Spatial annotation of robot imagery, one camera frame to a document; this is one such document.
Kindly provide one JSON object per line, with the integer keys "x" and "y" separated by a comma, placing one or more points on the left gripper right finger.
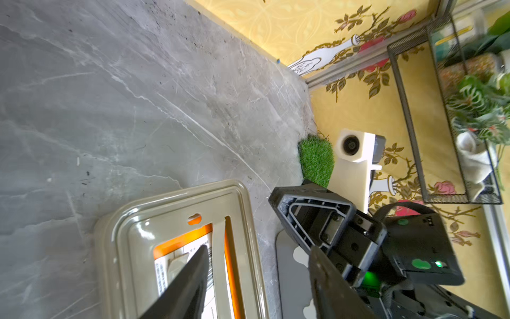
{"x": 333, "y": 297}

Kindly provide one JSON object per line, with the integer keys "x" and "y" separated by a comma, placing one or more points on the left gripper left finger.
{"x": 185, "y": 296}

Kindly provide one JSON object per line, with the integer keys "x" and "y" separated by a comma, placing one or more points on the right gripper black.
{"x": 313, "y": 216}

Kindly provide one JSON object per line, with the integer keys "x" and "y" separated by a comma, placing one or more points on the white tissue box lid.
{"x": 295, "y": 288}

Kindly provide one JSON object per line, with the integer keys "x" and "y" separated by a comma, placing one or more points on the orange tissue pack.
{"x": 170, "y": 257}

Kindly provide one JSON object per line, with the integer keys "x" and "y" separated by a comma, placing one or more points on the olive green frame tray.
{"x": 125, "y": 241}

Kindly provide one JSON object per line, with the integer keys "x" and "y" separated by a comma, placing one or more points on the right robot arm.
{"x": 373, "y": 266}

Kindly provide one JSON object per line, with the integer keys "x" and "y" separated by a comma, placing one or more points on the green artificial grass mat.
{"x": 317, "y": 159}

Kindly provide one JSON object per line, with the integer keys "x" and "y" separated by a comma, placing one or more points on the green artificial leaf plant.
{"x": 473, "y": 69}

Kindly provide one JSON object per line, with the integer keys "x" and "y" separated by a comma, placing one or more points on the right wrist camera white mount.
{"x": 357, "y": 155}

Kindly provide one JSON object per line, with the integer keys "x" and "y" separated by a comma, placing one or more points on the black wire wall basket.
{"x": 438, "y": 116}

